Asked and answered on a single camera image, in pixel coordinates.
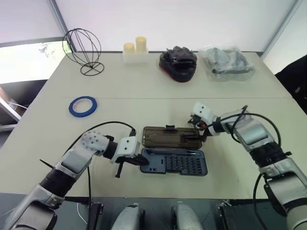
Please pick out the short yellow cylinder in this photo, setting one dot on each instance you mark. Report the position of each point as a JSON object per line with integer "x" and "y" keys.
{"x": 129, "y": 48}

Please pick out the black chair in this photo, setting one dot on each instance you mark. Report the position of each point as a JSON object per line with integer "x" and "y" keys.
{"x": 293, "y": 76}

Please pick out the grey window frame post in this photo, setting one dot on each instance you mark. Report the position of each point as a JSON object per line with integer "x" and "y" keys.
{"x": 62, "y": 24}
{"x": 279, "y": 26}

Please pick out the dark screwdriver bit case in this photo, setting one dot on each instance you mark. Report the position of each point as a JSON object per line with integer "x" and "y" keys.
{"x": 172, "y": 158}

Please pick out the blue tape roll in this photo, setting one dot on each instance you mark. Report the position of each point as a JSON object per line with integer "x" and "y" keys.
{"x": 83, "y": 106}

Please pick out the tall yellow cylinder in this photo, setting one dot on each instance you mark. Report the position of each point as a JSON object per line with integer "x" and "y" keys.
{"x": 141, "y": 43}

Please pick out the grey metal shelf frame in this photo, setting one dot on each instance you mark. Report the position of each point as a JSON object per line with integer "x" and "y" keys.
{"x": 14, "y": 105}

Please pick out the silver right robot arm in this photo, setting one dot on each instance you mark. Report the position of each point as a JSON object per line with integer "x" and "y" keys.
{"x": 259, "y": 136}

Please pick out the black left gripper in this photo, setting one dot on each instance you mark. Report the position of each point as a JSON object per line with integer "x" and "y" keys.
{"x": 128, "y": 160}

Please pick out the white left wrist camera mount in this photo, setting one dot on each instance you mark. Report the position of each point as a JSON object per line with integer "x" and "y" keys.
{"x": 126, "y": 146}

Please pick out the black metal bracket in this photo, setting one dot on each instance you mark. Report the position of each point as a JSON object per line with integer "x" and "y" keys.
{"x": 94, "y": 215}
{"x": 226, "y": 215}

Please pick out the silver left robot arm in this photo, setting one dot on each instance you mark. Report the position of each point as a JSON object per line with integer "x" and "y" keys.
{"x": 72, "y": 163}

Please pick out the white translucent plastic box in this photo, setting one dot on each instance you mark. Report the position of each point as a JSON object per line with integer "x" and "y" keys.
{"x": 135, "y": 57}

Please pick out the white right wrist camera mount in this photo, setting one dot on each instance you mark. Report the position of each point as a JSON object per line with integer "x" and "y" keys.
{"x": 202, "y": 112}

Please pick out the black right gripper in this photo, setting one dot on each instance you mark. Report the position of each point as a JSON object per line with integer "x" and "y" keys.
{"x": 197, "y": 122}

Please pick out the black and red bag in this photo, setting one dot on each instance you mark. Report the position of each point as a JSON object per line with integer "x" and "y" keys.
{"x": 178, "y": 63}

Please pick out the silver rounded robot leg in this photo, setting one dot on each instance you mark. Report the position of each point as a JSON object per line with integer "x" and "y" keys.
{"x": 185, "y": 215}
{"x": 128, "y": 216}

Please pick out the clear plastic bag grey items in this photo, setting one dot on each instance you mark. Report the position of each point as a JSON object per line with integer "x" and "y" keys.
{"x": 226, "y": 63}

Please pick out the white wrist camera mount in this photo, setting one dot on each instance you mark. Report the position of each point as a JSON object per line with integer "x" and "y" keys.
{"x": 126, "y": 146}
{"x": 202, "y": 112}

